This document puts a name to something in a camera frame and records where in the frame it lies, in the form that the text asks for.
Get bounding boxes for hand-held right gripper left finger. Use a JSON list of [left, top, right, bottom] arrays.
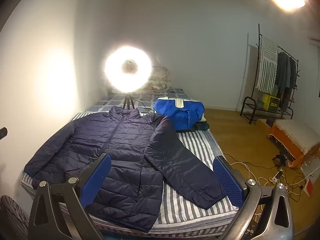
[[28, 153, 112, 240]]

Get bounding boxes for white power strip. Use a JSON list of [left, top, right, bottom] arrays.
[[269, 171, 284, 182]]

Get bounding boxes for striped bed sheet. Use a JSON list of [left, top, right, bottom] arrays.
[[21, 112, 238, 236]]

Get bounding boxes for green striped towel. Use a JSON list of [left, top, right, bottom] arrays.
[[255, 35, 279, 93]]

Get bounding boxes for orange stool with white cover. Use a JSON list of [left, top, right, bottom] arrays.
[[267, 119, 320, 168]]

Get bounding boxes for black metal clothes rack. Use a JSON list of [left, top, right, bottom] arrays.
[[240, 24, 300, 125]]

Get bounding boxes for dark hanging clothes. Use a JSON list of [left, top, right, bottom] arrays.
[[274, 52, 298, 112]]

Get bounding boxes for blue checkered blanket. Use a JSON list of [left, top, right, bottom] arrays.
[[86, 87, 193, 114]]

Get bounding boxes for grey striped round stool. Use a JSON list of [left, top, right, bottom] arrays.
[[0, 195, 29, 240]]

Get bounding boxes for black cable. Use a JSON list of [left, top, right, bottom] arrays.
[[135, 100, 153, 112]]

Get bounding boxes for navy puffer jacket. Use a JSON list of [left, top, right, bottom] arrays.
[[24, 106, 227, 233]]

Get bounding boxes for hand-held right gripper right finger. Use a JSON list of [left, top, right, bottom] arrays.
[[213, 156, 294, 240]]

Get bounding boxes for folded floral quilt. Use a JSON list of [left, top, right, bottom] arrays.
[[140, 66, 173, 93]]

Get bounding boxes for ring light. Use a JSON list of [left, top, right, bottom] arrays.
[[104, 45, 152, 94]]

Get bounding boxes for yellow box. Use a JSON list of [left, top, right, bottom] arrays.
[[261, 94, 280, 112]]

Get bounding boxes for dark green folded garment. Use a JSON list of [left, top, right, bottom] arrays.
[[192, 122, 210, 132]]

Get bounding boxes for white cable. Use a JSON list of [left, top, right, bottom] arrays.
[[229, 161, 273, 184]]

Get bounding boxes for clear plastic container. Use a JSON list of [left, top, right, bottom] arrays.
[[301, 156, 320, 180]]

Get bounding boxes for black device on floor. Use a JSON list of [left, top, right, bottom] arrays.
[[272, 152, 288, 167]]

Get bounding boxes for blue jacket with white trim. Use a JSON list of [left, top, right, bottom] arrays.
[[153, 97, 206, 132]]

